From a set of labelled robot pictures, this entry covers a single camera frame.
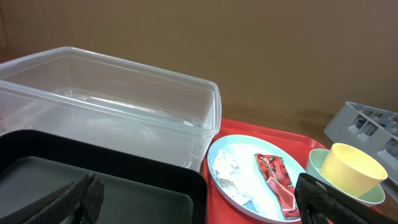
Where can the yellow plastic cup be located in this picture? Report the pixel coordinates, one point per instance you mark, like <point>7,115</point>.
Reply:
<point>352,170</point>

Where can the light blue plate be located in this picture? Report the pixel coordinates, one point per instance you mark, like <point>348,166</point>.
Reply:
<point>247,181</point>

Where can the mint green bowl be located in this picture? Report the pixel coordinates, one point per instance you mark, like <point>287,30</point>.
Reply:
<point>316,158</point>

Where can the grey dishwasher rack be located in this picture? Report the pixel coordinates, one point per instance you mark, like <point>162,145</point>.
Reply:
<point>372,130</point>

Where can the white napkin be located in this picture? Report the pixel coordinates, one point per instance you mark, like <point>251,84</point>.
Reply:
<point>227,172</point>

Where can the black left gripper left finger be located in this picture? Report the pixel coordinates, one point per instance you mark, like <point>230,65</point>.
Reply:
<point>78,202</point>

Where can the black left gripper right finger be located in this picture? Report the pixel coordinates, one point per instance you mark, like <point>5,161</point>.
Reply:
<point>319,203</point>

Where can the red snack wrapper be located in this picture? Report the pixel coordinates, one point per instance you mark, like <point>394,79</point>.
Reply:
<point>275,173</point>

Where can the clear plastic waste bin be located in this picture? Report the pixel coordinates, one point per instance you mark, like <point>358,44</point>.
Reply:
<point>113,103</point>

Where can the red serving tray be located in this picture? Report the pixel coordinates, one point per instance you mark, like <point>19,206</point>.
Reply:
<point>243,140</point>

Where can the black food waste tray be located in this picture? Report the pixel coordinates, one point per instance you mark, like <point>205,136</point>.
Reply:
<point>136,190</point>

